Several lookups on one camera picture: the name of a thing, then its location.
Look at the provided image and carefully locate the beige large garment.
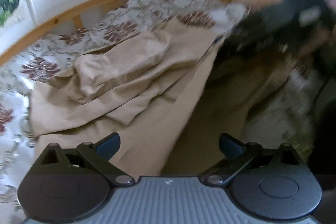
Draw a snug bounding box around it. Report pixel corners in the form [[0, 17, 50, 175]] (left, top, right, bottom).
[[28, 16, 289, 180]]

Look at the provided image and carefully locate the floral white bed cover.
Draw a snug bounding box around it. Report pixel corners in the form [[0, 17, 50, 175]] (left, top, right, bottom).
[[1, 0, 249, 223]]

